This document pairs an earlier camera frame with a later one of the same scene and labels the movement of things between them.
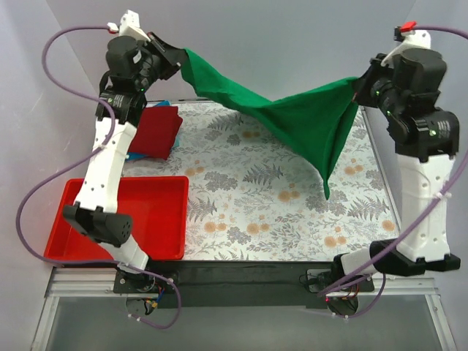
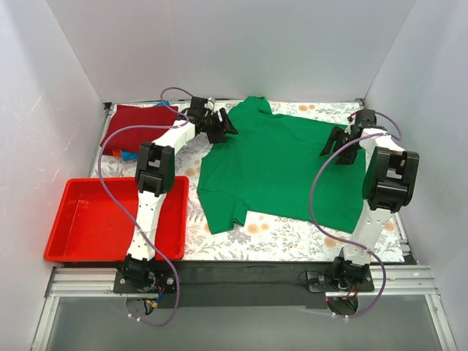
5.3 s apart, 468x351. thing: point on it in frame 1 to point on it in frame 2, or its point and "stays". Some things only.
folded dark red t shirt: (156, 132) stays
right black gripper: (368, 89) to (344, 138)
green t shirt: (315, 123) to (269, 167)
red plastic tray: (159, 208) stays
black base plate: (241, 284) stays
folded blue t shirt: (132, 156) stays
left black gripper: (163, 51) to (216, 124)
